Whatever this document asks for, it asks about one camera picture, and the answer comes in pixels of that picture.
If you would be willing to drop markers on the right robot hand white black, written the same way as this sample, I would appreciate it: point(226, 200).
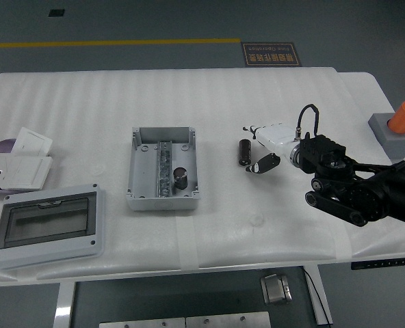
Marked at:
point(276, 136)

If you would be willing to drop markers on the long black cylindrical battery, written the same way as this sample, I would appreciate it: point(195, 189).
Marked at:
point(245, 152)

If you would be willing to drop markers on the short black cylindrical battery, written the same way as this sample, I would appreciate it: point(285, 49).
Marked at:
point(180, 177)

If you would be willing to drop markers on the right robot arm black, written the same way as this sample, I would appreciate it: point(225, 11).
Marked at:
point(363, 194)

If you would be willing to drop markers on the grey open junction box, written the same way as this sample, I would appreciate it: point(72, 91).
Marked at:
point(144, 171)

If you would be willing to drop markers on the silver metal floor box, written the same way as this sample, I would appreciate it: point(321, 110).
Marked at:
point(274, 289)

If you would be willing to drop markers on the white foam mat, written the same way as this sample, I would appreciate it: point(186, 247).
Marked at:
point(223, 102)

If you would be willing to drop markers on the black floor sign orange text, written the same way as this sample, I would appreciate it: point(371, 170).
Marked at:
point(271, 54)

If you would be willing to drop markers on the grey block holder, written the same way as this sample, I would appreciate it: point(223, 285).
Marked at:
point(402, 143)

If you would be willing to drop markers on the black table control panel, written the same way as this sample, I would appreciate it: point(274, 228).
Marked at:
point(378, 264)

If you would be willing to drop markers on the white table leg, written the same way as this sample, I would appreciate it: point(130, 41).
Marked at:
point(64, 307)
point(322, 294)

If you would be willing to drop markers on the grey metal plate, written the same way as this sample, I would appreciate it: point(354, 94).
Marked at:
point(141, 323)
point(226, 320)

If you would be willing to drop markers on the black floor hatch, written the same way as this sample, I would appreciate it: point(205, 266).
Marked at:
point(56, 13)

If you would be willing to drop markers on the grey cover with dark window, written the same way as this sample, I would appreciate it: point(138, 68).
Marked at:
point(48, 246)

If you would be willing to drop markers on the purple disc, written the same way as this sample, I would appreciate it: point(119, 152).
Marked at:
point(2, 146)

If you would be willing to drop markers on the metal rail in junction box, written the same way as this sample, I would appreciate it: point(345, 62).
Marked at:
point(164, 164)

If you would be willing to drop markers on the white tilted switch panel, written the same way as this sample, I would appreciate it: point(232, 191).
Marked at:
point(31, 140)

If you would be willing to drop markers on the white flat switch panel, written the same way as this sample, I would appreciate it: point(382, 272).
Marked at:
point(28, 172)

